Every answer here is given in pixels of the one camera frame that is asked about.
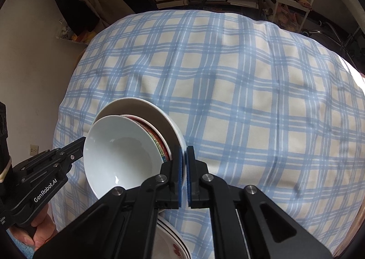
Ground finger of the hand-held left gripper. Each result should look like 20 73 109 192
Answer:
13 149 58 184
53 136 86 173

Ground white bowl with orange print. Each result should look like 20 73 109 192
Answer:
83 115 169 199

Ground blue plaid cloth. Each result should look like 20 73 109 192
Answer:
51 9 365 259

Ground large cherry print plate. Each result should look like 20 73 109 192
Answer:
157 215 191 259

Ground black hanging clothes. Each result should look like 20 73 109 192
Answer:
51 0 94 31

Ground person's left hand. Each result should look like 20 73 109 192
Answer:
13 205 59 249

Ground deep cherry print plate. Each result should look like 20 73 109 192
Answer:
94 97 187 184

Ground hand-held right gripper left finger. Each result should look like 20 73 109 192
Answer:
33 145 185 259

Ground red patterned bowl with emblem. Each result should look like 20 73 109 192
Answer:
121 114 173 162

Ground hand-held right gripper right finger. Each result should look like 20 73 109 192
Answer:
186 146 333 259

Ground plastic bag with yellow contents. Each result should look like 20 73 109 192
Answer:
56 19 93 45

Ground metal chair base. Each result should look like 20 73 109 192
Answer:
309 21 362 58

